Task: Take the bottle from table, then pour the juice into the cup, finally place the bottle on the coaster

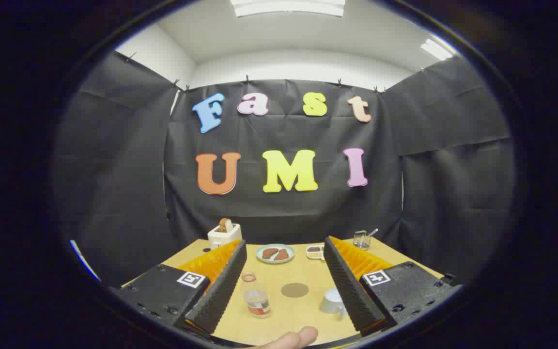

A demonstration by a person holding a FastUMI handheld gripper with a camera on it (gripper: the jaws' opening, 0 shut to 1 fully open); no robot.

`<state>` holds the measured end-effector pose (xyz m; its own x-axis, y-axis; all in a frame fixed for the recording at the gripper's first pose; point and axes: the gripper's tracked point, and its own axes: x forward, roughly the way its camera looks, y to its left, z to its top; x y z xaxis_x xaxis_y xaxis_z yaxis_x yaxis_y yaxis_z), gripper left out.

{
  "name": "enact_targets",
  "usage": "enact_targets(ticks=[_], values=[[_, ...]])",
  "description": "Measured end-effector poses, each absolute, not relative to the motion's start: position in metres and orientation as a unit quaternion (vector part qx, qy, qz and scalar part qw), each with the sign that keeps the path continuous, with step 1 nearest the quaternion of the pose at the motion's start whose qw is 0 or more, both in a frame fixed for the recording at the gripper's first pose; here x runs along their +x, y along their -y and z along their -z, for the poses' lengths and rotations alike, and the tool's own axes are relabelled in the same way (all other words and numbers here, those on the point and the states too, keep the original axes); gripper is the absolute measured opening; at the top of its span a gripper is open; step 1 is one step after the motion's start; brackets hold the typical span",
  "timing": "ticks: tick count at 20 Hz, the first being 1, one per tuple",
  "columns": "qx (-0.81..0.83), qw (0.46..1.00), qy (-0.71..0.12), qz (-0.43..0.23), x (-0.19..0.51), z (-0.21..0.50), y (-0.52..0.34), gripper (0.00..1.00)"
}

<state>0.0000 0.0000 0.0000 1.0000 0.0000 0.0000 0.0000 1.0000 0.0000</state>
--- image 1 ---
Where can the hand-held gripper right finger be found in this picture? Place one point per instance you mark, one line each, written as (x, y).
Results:
(351, 291)

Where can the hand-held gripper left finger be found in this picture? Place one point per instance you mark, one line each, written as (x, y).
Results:
(221, 291)

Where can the white cup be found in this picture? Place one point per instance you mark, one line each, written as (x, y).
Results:
(330, 300)

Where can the pale cloudy juice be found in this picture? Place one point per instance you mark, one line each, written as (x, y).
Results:
(255, 296)

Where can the clear bottle with red label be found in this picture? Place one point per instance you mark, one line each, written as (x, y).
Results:
(258, 309)

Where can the brown round coaster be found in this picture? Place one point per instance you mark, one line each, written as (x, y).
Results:
(294, 290)

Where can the pale green plate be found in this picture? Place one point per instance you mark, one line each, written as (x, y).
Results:
(259, 256)

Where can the white divided dish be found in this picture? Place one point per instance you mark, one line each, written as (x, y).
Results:
(315, 253)

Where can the white toaster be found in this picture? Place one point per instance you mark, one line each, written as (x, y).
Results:
(223, 237)

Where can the brown food piece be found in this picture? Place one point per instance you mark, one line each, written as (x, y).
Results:
(282, 255)
(269, 253)

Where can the metal spoon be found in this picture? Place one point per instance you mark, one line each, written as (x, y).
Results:
(372, 232)

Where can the bread slice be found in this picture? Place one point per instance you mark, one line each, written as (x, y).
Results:
(225, 224)

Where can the wooden table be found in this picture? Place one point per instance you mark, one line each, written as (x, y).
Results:
(284, 317)

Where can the small ceiling light panel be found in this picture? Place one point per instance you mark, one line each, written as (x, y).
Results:
(435, 49)

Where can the large ceiling light panel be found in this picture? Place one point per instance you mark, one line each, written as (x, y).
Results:
(288, 7)

